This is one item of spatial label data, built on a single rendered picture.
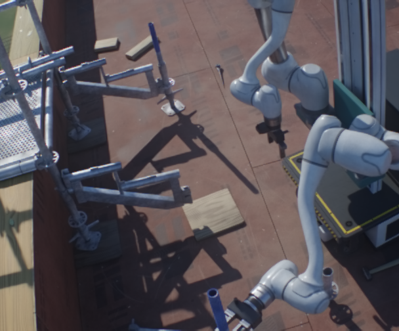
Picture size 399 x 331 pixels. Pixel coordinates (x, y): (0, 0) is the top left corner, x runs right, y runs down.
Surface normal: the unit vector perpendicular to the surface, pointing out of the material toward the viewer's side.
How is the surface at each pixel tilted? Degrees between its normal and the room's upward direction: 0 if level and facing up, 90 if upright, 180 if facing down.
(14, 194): 0
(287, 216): 0
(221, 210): 0
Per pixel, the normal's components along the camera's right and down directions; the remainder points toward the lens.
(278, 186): -0.18, -0.70
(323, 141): -0.66, -0.11
